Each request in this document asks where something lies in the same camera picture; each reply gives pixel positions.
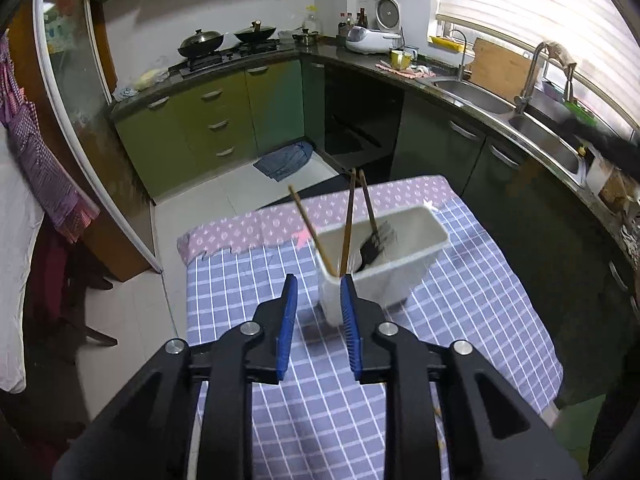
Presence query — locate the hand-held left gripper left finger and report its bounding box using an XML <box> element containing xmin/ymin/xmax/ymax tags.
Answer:
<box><xmin>52</xmin><ymin>272</ymin><xmax>301</xmax><ymax>480</ymax></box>

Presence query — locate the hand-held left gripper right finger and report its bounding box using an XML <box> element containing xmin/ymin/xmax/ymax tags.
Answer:
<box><xmin>339</xmin><ymin>274</ymin><xmax>583</xmax><ymax>480</ymax></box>

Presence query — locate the white plastic utensil holder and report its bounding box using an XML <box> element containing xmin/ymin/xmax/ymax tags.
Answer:
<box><xmin>312</xmin><ymin>204</ymin><xmax>451</xmax><ymax>326</ymax></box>

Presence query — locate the black plastic fork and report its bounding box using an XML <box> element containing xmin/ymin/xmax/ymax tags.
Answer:
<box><xmin>357</xmin><ymin>220</ymin><xmax>401</xmax><ymax>268</ymax></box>

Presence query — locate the light bamboo chopstick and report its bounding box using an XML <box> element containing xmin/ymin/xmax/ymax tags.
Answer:
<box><xmin>288</xmin><ymin>185</ymin><xmax>335</xmax><ymax>277</ymax></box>

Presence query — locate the brown bamboo chopstick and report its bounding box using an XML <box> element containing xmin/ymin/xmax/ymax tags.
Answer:
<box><xmin>340</xmin><ymin>167</ymin><xmax>357</xmax><ymax>278</ymax></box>

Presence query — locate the dark brown chopstick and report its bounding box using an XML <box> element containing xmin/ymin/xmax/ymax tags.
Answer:
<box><xmin>358</xmin><ymin>171</ymin><xmax>379</xmax><ymax>248</ymax></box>

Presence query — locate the green plastic box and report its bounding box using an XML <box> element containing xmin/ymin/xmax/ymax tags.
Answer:
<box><xmin>565</xmin><ymin>102</ymin><xmax>598</xmax><ymax>128</ymax></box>

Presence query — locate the blue checked tablecloth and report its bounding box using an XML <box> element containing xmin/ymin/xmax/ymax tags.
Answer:
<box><xmin>185</xmin><ymin>195</ymin><xmax>563</xmax><ymax>480</ymax></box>

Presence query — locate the steel kitchen faucet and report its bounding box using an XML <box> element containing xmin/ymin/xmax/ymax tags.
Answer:
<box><xmin>514</xmin><ymin>42</ymin><xmax>551</xmax><ymax>115</ymax></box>

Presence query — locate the rag on faucet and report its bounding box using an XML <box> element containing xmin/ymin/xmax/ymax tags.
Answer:
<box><xmin>542</xmin><ymin>40</ymin><xmax>576</xmax><ymax>68</ymax></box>

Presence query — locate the purple patterned cloth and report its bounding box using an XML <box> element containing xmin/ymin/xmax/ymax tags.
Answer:
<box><xmin>177</xmin><ymin>175</ymin><xmax>461</xmax><ymax>266</ymax></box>

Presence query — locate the wooden cutting board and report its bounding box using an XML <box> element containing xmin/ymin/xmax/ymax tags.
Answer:
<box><xmin>470</xmin><ymin>37</ymin><xmax>532</xmax><ymax>103</ymax></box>

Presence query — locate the double steel sink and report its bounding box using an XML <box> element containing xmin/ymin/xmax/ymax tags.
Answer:
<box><xmin>420</xmin><ymin>76</ymin><xmax>591</xmax><ymax>188</ymax></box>

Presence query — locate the blue denim floor cloth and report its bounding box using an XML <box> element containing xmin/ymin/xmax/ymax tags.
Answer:
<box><xmin>252</xmin><ymin>141</ymin><xmax>316</xmax><ymax>182</ymax></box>

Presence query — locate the white zebra window blind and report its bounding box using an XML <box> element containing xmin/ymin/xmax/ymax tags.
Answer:
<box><xmin>435</xmin><ymin>0</ymin><xmax>640</xmax><ymax>141</ymax></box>

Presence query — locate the thin curved faucet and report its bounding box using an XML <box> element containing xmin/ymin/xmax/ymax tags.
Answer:
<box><xmin>448</xmin><ymin>30</ymin><xmax>469</xmax><ymax>81</ymax></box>

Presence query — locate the dark green base cabinet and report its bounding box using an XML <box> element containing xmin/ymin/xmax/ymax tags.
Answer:
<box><xmin>300</xmin><ymin>57</ymin><xmax>640</xmax><ymax>411</ymax></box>

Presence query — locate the yellow dish basket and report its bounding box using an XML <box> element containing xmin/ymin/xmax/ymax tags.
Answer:
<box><xmin>430</xmin><ymin>35</ymin><xmax>466</xmax><ymax>53</ymax></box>

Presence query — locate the pink counter cloth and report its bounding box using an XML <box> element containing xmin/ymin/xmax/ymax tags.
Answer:
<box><xmin>375</xmin><ymin>60</ymin><xmax>431</xmax><ymax>80</ymax></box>

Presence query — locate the light green base cabinet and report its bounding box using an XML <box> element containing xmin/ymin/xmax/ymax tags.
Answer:
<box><xmin>111</xmin><ymin>55</ymin><xmax>307</xmax><ymax>201</ymax></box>

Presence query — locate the dark wooden chair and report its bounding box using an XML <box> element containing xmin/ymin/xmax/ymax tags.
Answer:
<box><xmin>30</xmin><ymin>220</ymin><xmax>118</xmax><ymax>348</ymax></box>

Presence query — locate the white rice cooker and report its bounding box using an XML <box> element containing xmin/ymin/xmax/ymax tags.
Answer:
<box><xmin>345</xmin><ymin>0</ymin><xmax>405</xmax><ymax>56</ymax></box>

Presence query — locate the dark stone countertop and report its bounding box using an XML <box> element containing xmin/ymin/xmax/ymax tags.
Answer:
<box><xmin>107</xmin><ymin>35</ymin><xmax>640</xmax><ymax>271</ymax></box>

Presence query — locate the black gas stove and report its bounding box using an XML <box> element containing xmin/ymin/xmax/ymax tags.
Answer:
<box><xmin>177</xmin><ymin>37</ymin><xmax>296</xmax><ymax>78</ymax></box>

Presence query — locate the white backdrop sheet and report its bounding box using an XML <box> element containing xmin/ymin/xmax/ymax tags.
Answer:
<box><xmin>0</xmin><ymin>125</ymin><xmax>46</xmax><ymax>393</ymax></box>

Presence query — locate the purple checked apron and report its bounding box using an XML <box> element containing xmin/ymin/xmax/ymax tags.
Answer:
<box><xmin>0</xmin><ymin>30</ymin><xmax>101</xmax><ymax>243</ymax></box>

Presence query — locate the clear plastic bag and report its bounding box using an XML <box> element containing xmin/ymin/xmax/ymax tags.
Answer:
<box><xmin>129</xmin><ymin>57</ymin><xmax>171</xmax><ymax>91</ymax></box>

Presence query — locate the black wok with lid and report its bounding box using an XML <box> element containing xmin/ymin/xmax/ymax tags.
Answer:
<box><xmin>177</xmin><ymin>29</ymin><xmax>227</xmax><ymax>58</ymax></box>

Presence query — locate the clear plastic jar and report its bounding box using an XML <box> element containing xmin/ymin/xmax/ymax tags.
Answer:
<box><xmin>301</xmin><ymin>5</ymin><xmax>323</xmax><ymax>33</ymax></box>

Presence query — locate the glass sliding door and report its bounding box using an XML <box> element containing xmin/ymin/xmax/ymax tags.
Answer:
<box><xmin>32</xmin><ymin>0</ymin><xmax>166</xmax><ymax>273</ymax></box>

